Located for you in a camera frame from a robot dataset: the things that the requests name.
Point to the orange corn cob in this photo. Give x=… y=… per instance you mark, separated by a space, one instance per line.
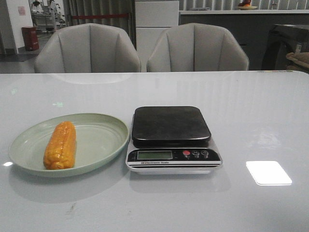
x=60 y=151

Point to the black electronic kitchen scale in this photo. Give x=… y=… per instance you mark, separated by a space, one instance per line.
x=171 y=140

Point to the right grey upholstered chair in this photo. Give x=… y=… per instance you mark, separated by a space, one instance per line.
x=196 y=47

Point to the grey upholstered chair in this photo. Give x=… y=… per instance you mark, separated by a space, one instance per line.
x=196 y=47
x=88 y=48

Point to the left grey upholstered chair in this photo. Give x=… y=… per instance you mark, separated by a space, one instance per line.
x=88 y=48

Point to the light green plate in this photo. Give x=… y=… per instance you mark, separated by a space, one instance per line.
x=99 y=139

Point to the white cabinet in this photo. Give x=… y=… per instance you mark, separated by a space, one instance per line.
x=151 y=18

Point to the dark grey counter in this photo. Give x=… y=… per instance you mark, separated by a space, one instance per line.
x=249 y=27

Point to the fruit plate on counter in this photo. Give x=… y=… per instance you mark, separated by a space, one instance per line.
x=246 y=5

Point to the red trash bin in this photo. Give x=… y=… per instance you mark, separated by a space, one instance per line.
x=30 y=38

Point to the dark appliance at right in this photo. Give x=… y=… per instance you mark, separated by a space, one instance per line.
x=284 y=39

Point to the tan cushion at right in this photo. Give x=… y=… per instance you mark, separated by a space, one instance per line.
x=298 y=62

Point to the pink wall notice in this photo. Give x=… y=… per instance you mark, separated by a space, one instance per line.
x=21 y=10

